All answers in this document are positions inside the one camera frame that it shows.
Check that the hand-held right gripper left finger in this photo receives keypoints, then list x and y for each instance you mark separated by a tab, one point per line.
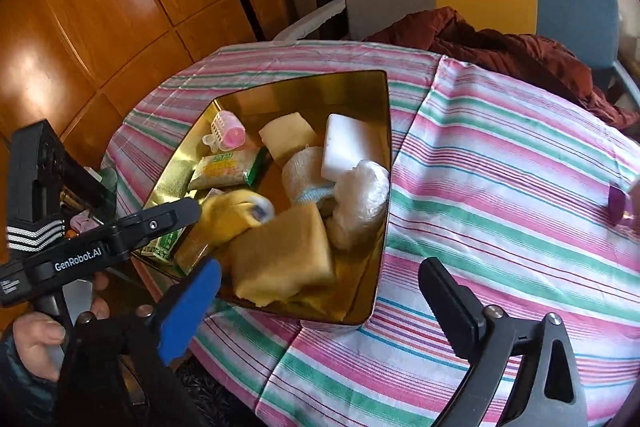
190	312

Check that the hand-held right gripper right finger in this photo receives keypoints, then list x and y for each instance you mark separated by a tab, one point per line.
450	302

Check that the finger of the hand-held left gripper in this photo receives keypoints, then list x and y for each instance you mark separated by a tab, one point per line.
160	219

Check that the yellow soft toy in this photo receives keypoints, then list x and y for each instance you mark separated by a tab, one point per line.
230	217

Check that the small pale yellow sponge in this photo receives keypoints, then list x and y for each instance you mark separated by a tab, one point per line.
287	132

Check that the gold metal tin box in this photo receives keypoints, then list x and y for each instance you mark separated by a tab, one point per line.
300	92

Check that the person's left forearm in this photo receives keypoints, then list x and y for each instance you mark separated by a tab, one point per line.
20	394

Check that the person's left hand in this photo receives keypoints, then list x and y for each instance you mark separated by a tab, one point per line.
37	339

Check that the green and white packet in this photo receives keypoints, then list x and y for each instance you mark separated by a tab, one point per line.
220	169
165	247

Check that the brown packet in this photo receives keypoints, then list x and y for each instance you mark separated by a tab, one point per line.
192	252

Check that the dark shaggy rug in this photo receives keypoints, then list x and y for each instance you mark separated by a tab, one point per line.
220	397

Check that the large yellow sponge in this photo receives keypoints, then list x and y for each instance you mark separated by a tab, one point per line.
280	257

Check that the pink hair roller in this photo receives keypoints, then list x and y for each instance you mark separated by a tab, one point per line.
232	134

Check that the clear plastic wrap bundle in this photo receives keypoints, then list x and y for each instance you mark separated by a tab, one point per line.
360	197

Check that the striped pink green tablecloth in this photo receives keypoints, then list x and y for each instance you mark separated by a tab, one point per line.
500	167

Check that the white gauze roll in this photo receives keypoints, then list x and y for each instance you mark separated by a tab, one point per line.
305	172

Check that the light blue cloth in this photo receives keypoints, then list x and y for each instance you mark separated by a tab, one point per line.
312	198

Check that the white foam block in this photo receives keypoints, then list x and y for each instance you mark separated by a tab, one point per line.
350	144

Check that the small purple object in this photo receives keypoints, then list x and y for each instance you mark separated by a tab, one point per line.
618	207

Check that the maroon jacket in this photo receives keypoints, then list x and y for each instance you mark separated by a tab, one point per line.
525	52

